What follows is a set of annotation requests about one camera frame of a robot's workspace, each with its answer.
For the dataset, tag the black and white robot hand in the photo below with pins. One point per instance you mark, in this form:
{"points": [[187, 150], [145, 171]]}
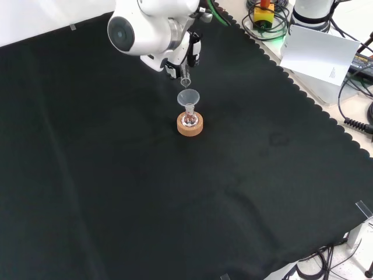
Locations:
{"points": [[175, 58]]}

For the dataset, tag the clear glass graduated cylinder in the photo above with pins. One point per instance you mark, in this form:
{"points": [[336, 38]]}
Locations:
{"points": [[185, 79]]}

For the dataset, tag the small glass round-bottom flask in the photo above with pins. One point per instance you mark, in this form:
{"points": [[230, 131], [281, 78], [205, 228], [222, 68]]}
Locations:
{"points": [[189, 120]]}

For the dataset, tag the clear plastic funnel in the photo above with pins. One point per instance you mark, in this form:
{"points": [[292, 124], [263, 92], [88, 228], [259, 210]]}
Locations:
{"points": [[188, 97]]}

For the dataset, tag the yellow stop button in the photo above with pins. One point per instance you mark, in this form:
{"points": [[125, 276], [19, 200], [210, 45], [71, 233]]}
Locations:
{"points": [[263, 17]]}

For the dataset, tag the clear tape piece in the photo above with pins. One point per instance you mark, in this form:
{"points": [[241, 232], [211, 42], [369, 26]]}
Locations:
{"points": [[73, 27], [225, 277], [364, 208]]}

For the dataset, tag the black cloth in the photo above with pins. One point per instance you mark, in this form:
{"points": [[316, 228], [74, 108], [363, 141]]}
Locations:
{"points": [[145, 189]]}

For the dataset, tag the pale board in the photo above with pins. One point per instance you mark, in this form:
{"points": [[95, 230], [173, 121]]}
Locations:
{"points": [[317, 55]]}

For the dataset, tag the black power supply box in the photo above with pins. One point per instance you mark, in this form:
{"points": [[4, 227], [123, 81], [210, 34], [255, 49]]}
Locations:
{"points": [[362, 62]]}

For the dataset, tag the black tripod leg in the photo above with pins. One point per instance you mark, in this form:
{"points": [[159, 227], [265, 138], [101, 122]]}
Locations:
{"points": [[369, 271]]}

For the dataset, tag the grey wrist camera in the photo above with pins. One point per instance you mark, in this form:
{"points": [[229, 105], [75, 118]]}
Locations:
{"points": [[206, 16]]}

